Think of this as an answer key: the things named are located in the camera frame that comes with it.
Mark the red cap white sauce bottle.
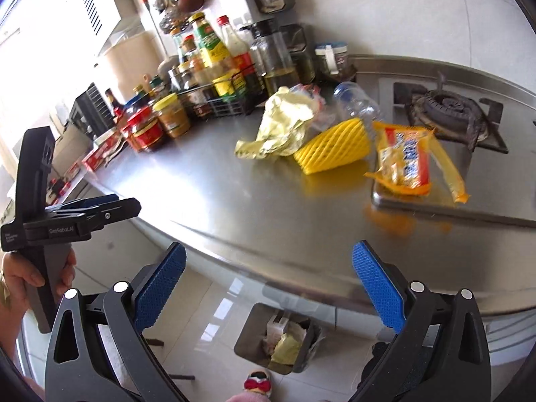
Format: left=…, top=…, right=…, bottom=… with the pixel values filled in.
left=217, top=15, right=263, bottom=94

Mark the yellow lid jar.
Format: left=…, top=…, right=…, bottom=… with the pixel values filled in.
left=153, top=93, right=191, bottom=139

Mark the crumpled white plastic packet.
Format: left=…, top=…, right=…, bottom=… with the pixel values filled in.
left=290, top=83, right=326, bottom=113

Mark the yellow paper bag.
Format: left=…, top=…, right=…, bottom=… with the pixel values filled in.
left=234, top=87, right=319, bottom=160

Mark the clear plastic bottle blue cap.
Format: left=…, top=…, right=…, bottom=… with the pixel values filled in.
left=333, top=82, right=383, bottom=142

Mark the person's left hand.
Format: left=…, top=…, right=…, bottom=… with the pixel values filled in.
left=0, top=247, right=78, bottom=323

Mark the blue lid spice container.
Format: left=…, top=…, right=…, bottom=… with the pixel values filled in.
left=314, top=42, right=356, bottom=83

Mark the green label sauce bottle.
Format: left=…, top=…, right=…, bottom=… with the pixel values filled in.
left=190, top=12, right=246, bottom=98

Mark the white red medicine box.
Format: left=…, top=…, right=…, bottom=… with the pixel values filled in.
left=82, top=129, right=125, bottom=173

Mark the black wire condiment rack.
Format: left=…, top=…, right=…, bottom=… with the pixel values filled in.
left=178, top=64, right=268, bottom=121

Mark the black trash bin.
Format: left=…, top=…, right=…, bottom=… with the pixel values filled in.
left=233, top=303, right=324, bottom=375

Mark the glass oil dispenser jug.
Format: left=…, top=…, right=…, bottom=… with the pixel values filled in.
left=242, top=18, right=300, bottom=96

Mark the red lid chili jar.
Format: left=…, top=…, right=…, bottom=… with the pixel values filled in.
left=127, top=105, right=165, bottom=151

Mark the yellow foam fruit net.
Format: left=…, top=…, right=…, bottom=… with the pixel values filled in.
left=293, top=118, right=371, bottom=175

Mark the red white slipper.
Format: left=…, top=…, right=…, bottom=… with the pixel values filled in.
left=244, top=369, right=273, bottom=397

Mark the yellow sulfur soap wrapper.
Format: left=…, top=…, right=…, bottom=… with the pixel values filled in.
left=365, top=121, right=470, bottom=203

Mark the gas stove burner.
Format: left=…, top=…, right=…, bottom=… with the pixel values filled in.
left=393, top=75, right=509, bottom=154

